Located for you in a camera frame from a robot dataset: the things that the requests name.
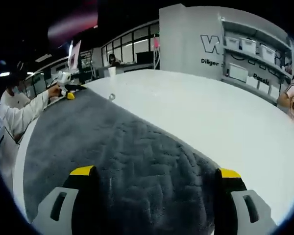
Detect grey towel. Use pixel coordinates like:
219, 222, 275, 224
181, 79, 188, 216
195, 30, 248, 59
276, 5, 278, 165
23, 88, 223, 235

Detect person's left hand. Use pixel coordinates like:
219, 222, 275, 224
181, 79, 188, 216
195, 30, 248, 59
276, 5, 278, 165
47, 85, 63, 98

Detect large display screen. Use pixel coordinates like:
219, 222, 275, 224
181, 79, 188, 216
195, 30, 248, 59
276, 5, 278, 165
68, 40, 82, 69

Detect black monitor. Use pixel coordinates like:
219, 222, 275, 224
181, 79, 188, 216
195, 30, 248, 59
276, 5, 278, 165
136, 51, 154, 65

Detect small white box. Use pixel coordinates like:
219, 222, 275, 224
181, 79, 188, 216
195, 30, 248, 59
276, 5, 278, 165
269, 85, 280, 98
246, 75, 259, 89
258, 82, 270, 95

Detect large white storage box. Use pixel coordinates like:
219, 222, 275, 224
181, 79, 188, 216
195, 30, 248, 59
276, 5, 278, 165
229, 63, 248, 81

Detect grey metal shelving rack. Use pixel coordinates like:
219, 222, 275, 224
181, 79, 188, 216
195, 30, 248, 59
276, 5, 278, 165
220, 17, 294, 98

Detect white lidded storage bin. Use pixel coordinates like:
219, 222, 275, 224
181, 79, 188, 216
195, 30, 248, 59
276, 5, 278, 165
224, 36, 240, 48
240, 38, 257, 54
258, 44, 276, 63

